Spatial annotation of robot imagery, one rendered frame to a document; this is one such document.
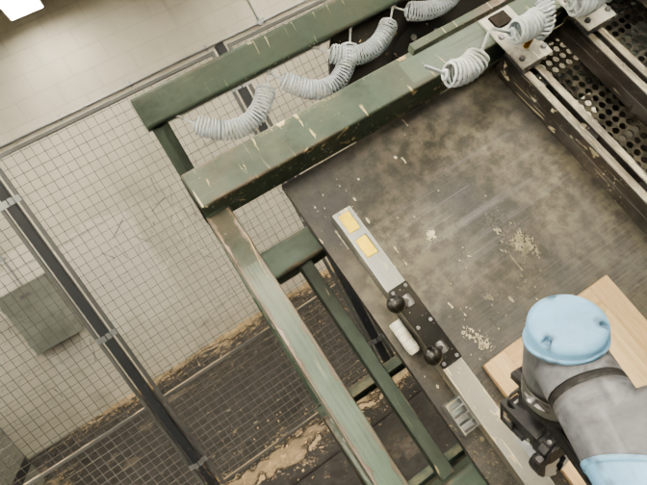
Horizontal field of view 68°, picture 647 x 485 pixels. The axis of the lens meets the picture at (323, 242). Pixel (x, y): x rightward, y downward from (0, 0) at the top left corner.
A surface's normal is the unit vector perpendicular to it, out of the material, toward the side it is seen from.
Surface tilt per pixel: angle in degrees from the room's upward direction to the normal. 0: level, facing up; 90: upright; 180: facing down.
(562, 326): 28
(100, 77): 90
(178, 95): 90
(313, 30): 90
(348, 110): 58
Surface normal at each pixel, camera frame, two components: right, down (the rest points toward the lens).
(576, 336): -0.25, -0.69
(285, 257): 0.03, -0.33
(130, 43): 0.33, 0.13
